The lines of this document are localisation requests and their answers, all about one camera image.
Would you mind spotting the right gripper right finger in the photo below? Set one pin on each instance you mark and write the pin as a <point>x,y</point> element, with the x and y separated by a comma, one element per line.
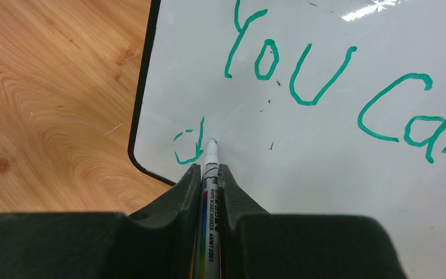
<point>259,244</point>

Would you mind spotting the whiteboard marker white body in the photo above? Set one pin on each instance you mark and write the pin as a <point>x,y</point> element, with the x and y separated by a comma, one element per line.
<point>207,252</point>

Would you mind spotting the small whiteboard black frame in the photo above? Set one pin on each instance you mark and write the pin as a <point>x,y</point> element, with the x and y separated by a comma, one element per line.
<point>335,107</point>

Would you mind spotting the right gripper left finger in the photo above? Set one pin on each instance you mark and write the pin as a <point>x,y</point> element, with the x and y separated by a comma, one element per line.
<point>156,241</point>

